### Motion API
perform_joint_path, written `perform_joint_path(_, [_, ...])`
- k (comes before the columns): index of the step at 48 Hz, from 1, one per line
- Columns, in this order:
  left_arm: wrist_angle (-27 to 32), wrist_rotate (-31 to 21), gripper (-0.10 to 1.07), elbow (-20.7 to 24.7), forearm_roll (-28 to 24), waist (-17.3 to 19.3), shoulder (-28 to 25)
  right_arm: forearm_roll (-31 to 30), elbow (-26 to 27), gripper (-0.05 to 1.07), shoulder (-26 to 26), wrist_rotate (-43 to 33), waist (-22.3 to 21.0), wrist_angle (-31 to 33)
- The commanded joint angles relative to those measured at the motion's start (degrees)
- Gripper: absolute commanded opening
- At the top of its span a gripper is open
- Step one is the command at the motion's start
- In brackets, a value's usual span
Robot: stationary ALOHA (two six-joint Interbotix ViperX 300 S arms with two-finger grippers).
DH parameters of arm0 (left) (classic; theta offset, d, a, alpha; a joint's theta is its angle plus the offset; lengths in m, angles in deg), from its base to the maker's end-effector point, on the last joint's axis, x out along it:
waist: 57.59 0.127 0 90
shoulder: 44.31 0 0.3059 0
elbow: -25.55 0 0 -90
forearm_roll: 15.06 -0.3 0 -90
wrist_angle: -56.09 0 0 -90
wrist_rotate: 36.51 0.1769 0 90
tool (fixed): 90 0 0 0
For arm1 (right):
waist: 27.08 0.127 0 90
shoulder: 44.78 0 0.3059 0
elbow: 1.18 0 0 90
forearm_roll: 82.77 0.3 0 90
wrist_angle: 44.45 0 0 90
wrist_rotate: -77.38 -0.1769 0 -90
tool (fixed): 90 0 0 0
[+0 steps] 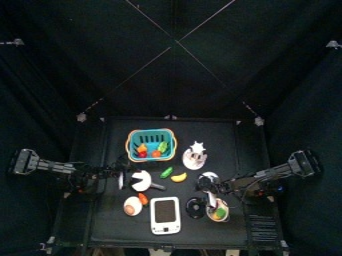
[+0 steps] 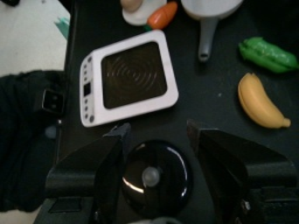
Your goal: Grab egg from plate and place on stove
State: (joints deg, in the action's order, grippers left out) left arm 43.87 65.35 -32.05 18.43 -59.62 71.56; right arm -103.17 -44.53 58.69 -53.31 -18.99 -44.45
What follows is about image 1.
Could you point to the metal frame corner bracket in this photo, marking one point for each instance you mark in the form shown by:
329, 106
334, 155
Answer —
170, 117
16, 42
259, 121
82, 117
333, 44

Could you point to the orange toy fruit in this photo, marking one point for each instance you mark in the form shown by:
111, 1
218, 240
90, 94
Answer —
157, 153

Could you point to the white toy plate with food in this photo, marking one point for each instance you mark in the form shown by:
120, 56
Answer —
194, 160

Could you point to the white scale device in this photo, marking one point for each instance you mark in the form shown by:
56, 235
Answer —
165, 215

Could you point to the teal toy basket orange rim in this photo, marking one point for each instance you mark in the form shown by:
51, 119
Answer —
151, 145

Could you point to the white curved plastic piece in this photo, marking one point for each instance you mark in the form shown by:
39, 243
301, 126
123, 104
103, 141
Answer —
120, 181

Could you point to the green toy pea pod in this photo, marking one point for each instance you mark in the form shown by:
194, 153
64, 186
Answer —
166, 172

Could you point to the yellow toy banana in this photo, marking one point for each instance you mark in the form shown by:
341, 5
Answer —
179, 178

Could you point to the white plate with egg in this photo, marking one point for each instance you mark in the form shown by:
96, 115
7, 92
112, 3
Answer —
132, 206

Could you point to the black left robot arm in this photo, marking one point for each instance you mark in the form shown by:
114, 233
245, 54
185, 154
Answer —
48, 165

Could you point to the orange toy carrot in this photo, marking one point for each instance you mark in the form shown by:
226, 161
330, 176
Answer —
143, 198

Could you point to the black round toy pan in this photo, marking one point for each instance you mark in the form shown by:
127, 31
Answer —
195, 208

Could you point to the white toy utensil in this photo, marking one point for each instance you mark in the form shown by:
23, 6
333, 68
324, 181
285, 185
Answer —
213, 200

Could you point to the white star-shaped toy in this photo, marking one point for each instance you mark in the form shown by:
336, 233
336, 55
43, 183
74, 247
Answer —
197, 146

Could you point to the plate with yellow green food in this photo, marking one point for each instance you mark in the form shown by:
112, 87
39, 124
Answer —
218, 212

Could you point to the green toy vegetable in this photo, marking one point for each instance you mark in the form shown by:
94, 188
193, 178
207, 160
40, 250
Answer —
162, 146

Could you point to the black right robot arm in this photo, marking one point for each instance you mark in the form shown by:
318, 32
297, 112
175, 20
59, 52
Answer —
281, 170

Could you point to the yellow toy pear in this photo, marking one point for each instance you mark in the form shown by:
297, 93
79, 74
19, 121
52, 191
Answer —
142, 147

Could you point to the white toy bowl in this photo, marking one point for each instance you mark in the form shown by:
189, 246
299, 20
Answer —
210, 174

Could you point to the red toy fruit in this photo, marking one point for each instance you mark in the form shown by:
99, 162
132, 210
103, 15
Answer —
142, 154

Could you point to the printed label on table edge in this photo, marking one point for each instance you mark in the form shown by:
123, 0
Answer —
262, 226

